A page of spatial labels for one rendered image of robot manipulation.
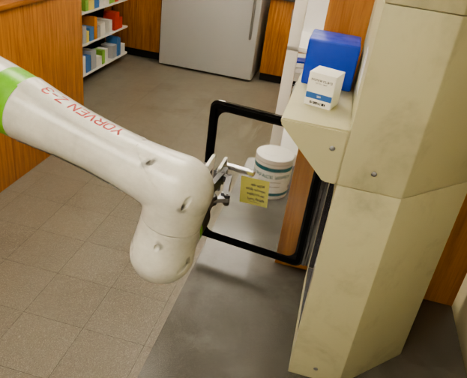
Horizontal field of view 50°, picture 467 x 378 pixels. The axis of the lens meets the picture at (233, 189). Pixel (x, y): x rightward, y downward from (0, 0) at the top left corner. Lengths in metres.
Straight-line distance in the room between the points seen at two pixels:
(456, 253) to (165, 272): 0.83
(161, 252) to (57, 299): 1.91
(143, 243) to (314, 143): 0.32
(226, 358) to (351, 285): 0.34
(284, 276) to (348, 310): 0.40
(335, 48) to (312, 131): 0.23
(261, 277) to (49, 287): 1.58
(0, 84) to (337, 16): 0.69
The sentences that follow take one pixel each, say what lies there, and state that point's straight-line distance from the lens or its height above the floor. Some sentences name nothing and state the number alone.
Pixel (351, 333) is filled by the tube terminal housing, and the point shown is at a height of 1.09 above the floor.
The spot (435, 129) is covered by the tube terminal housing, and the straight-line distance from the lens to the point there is 0.87.
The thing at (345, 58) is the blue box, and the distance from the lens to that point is 1.02.
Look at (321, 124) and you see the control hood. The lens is 0.85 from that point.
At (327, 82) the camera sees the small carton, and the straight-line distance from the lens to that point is 0.90.
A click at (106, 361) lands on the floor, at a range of 2.40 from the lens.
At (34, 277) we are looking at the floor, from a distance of 2.84.
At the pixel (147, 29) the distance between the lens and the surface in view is 6.39.
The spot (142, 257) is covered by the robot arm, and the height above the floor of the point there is 1.30.
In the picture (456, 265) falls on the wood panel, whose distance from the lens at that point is 1.43.
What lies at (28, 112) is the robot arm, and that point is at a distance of 0.87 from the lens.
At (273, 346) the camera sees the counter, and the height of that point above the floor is 0.94.
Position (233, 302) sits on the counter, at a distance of 1.29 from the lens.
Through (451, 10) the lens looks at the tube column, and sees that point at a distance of 0.80.
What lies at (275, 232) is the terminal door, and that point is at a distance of 1.33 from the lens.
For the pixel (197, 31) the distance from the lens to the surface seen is 6.04.
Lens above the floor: 1.81
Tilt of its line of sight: 30 degrees down
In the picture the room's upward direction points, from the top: 8 degrees clockwise
